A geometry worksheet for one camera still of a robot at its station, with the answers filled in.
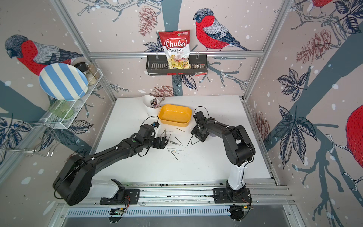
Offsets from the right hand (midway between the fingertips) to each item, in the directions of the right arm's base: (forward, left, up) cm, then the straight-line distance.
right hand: (194, 134), depth 97 cm
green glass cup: (-7, +68, +35) cm, 77 cm away
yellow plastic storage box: (+17, +16, -1) cm, 23 cm away
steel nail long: (-4, +3, -1) cm, 5 cm away
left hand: (-7, +18, +8) cm, 21 cm away
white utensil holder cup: (+21, +33, +6) cm, 39 cm away
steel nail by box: (+4, +10, -1) cm, 11 cm away
